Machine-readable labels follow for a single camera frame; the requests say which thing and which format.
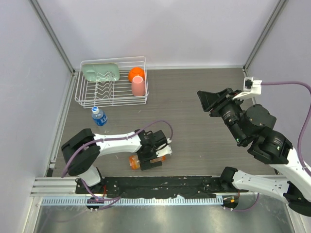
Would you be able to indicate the white wire dish rack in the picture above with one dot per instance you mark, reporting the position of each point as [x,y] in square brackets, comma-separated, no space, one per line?
[111,93]

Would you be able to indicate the white blue bottle cap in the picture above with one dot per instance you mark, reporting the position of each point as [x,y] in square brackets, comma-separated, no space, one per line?
[95,110]

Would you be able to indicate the blue label water bottle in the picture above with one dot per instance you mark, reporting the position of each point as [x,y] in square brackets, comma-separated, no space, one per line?
[100,119]

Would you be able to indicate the orange bowl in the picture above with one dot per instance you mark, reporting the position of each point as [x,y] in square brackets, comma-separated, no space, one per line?
[136,71]

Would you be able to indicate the white slotted cable duct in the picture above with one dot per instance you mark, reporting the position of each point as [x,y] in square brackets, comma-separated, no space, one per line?
[90,201]

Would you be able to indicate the orange drink bottle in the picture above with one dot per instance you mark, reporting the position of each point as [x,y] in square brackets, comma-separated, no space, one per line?
[135,163]

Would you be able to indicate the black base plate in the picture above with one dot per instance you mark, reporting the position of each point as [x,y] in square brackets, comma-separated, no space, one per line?
[162,187]

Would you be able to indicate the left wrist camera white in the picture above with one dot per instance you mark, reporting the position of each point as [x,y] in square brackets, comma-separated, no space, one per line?
[165,149]

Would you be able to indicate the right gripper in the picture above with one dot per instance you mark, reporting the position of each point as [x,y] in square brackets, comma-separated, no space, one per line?
[207,99]

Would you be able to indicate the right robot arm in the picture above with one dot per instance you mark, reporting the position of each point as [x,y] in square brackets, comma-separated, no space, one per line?
[253,128]

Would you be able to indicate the green plastic tray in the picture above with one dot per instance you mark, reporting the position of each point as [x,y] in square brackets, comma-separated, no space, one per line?
[101,72]

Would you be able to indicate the pink cup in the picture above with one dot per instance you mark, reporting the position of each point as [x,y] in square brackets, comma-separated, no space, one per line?
[138,86]

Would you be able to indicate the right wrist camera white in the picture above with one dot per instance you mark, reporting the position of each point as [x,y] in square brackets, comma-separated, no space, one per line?
[251,88]

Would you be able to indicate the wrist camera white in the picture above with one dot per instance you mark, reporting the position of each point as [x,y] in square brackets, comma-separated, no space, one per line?
[251,88]
[165,149]

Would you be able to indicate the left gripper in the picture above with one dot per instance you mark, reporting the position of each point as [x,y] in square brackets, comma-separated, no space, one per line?
[145,163]

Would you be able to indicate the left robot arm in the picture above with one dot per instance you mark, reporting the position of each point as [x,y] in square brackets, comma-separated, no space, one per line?
[81,151]

